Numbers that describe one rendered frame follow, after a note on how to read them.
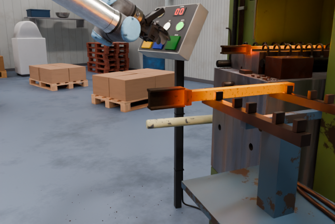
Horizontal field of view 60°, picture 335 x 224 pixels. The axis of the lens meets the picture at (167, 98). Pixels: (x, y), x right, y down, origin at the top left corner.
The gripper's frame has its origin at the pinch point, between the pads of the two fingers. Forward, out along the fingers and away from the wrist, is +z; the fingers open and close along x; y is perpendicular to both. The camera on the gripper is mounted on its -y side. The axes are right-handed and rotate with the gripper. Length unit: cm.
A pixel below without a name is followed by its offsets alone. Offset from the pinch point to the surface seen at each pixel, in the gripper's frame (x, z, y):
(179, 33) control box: 1.8, 3.7, -4.7
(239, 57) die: 41.2, 4.2, 5.7
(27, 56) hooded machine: -658, 123, -8
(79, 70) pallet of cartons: -439, 160, -12
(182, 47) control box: 7.0, 4.2, 2.5
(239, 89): 68, -26, 28
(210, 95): 66, -32, 32
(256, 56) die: 52, -1, 7
